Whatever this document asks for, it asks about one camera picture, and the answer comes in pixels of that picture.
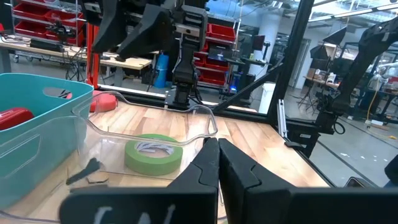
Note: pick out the white waste bin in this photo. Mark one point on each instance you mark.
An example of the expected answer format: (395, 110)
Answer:
(266, 99)

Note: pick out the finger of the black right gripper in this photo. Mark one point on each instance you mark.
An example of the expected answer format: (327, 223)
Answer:
(109, 31)
(146, 37)

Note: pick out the red desk lamp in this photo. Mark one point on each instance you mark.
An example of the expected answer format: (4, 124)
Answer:
(104, 101)

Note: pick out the silver metal bracket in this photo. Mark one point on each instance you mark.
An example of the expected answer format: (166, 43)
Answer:
(282, 118)

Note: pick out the green masking tape roll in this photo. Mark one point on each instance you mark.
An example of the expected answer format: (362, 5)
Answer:
(133, 161)

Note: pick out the black aluminium rig frame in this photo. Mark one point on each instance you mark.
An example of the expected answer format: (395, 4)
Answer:
(290, 62)

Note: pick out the wooden desk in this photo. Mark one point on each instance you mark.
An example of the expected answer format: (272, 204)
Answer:
(130, 63)

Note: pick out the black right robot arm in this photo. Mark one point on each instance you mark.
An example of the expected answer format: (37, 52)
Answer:
(185, 71)

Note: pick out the blue cylinder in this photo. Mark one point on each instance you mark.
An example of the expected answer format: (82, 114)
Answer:
(161, 71)

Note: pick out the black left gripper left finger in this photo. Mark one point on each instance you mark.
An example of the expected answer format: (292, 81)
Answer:
(186, 199)

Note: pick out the clear plastic bin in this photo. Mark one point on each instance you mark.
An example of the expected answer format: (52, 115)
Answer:
(196, 124)
(56, 174)

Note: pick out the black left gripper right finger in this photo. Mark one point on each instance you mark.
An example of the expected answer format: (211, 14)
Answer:
(264, 202)

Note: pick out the red stapler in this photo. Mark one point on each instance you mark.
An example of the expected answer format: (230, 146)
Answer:
(14, 118)

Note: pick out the red storage bin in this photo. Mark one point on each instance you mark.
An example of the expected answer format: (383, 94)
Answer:
(31, 29)
(213, 77)
(223, 32)
(31, 10)

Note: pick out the teal plastic bin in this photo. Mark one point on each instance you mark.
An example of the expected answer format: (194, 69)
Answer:
(18, 90)

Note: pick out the black background robot arm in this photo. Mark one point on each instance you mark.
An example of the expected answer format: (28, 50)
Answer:
(367, 53)

